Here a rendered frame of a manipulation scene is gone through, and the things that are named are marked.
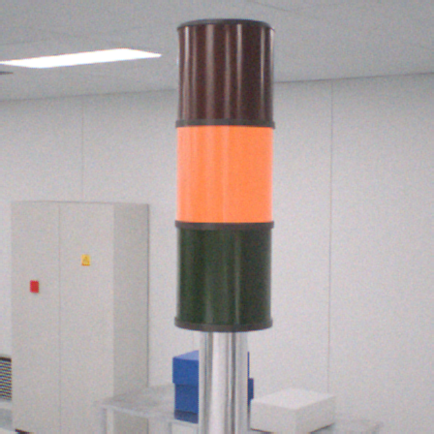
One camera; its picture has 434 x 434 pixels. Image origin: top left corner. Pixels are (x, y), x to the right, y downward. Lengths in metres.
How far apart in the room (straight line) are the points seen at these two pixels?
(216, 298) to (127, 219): 6.94
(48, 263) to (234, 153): 7.38
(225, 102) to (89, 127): 7.61
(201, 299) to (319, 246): 6.20
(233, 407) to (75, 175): 7.71
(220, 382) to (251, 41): 0.17
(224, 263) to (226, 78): 0.09
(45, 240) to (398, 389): 3.14
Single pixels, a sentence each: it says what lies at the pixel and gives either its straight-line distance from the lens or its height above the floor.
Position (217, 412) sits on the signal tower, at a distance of 0.48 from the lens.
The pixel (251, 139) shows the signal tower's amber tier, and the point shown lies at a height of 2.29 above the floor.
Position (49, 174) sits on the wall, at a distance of 8.40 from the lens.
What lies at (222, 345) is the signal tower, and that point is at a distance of 0.47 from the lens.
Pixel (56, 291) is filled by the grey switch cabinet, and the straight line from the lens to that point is 7.78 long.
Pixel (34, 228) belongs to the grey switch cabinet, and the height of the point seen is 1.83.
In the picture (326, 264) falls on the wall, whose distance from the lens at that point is 6.64.
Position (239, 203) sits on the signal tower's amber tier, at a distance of 0.46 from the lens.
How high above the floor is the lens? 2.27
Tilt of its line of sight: 3 degrees down
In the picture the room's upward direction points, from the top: straight up
